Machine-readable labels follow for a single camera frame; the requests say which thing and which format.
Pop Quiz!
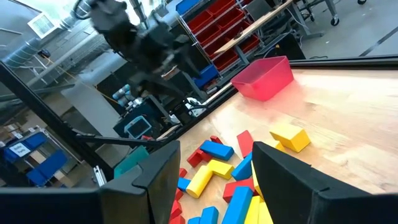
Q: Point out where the red arch block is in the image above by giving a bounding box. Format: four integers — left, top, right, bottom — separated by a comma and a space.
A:
186, 135, 224, 169

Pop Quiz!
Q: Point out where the blue storage bin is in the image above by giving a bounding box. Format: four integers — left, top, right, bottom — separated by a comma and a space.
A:
192, 63, 220, 89
175, 0, 203, 16

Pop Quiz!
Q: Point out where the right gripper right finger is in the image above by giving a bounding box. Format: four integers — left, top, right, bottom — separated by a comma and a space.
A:
252, 141, 371, 224

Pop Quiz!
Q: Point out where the teal plastic bin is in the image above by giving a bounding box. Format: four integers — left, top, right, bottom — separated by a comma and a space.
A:
113, 145, 150, 180

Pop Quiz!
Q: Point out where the yellow cylinder block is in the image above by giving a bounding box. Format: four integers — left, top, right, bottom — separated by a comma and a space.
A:
185, 165, 215, 199

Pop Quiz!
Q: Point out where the white air vent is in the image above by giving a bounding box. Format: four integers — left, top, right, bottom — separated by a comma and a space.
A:
27, 12, 58, 39

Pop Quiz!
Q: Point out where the grey caster leg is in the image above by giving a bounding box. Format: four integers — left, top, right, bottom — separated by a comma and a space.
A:
323, 0, 341, 27

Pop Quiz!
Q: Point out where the rack of blue bins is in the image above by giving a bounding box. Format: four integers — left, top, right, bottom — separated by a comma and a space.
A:
0, 125, 72, 188

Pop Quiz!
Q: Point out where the silver air duct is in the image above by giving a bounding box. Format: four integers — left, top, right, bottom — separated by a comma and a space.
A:
0, 12, 83, 68

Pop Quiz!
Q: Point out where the light wooden desk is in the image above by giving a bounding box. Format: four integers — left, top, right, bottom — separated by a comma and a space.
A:
213, 0, 295, 55

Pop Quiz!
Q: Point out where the silver frame bracket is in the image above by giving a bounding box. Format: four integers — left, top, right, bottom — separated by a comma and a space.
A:
93, 165, 108, 188

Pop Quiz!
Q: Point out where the red plastic bin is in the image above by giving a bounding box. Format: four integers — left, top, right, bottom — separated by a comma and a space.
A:
230, 55, 295, 102

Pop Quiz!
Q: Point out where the blue framed tablet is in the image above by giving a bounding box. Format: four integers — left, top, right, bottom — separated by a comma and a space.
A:
124, 115, 153, 140

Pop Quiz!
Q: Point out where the metal rack of red bins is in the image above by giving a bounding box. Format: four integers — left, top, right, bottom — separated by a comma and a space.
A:
177, 0, 262, 75

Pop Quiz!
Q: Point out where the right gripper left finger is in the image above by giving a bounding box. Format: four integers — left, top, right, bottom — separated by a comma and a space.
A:
99, 140, 182, 224

